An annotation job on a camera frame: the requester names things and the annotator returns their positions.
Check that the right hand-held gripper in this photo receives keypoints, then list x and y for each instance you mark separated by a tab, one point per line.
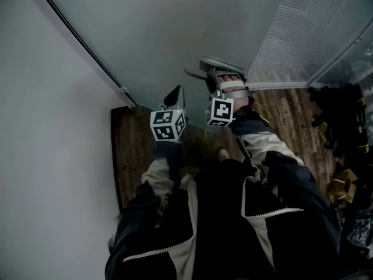
220	111

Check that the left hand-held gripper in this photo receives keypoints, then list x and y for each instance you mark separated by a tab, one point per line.
167	125

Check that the frosted glass door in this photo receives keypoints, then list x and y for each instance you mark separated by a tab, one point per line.
160	25

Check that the person's left forearm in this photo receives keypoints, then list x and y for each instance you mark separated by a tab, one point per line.
163	162

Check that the person's right forearm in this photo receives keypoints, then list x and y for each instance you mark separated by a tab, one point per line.
262	144

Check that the person's right hand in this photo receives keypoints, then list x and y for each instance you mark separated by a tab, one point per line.
243	104

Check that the person's shoe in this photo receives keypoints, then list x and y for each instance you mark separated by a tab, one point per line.
223	154

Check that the dark wooden skirting board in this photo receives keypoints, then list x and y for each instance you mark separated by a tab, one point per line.
116	156

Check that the glass partition with blinds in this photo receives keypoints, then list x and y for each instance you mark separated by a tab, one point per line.
306	25

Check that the person's dark and white jacket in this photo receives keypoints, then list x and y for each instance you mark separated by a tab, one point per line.
221	223

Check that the pile of black tripods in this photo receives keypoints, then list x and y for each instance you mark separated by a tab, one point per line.
341	118

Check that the brown cardboard box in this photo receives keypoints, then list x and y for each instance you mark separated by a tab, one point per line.
344	185

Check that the crumpled plastic bag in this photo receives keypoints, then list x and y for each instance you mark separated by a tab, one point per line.
360	226

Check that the metal door guide bracket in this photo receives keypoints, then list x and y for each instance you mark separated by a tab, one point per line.
125	91

